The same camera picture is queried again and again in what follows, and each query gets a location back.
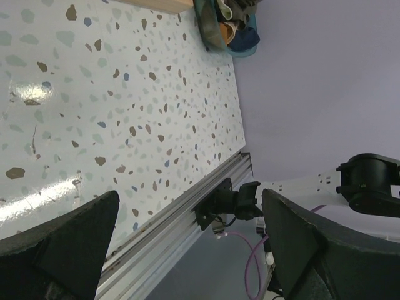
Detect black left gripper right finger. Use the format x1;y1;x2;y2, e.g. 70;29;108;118
262;189;399;299

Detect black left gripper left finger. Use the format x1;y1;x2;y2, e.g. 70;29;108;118
1;191;119;299

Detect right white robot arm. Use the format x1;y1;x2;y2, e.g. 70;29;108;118
241;153;399;223

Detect pile of underwear in basin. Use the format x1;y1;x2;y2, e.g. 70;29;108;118
215;0;260;53

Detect teal plastic laundry basin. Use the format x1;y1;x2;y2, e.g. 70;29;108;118
193;1;258;58

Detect wooden rack base tray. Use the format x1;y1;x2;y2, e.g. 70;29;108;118
119;0;194;14

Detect aluminium extrusion rail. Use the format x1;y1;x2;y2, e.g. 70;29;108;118
96;152;252;299

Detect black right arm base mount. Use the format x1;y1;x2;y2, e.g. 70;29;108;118
194;177;239;231

